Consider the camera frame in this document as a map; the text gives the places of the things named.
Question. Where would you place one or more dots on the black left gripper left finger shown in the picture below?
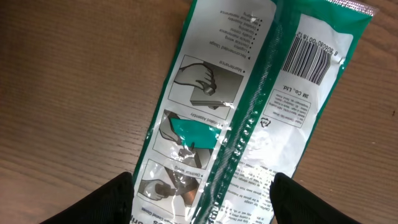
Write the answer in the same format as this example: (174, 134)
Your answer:
(109, 204)

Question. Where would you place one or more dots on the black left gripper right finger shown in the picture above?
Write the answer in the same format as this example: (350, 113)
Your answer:
(294, 204)

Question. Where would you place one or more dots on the green white 3M package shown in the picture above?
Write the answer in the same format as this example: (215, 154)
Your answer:
(244, 93)

